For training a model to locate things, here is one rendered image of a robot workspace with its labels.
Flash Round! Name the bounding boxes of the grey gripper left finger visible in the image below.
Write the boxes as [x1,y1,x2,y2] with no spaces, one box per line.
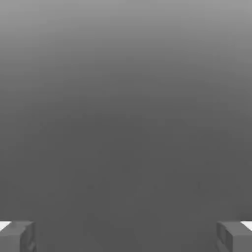
[0,220,37,252]

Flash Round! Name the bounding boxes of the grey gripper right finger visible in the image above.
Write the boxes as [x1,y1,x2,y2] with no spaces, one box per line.
[216,220,252,252]

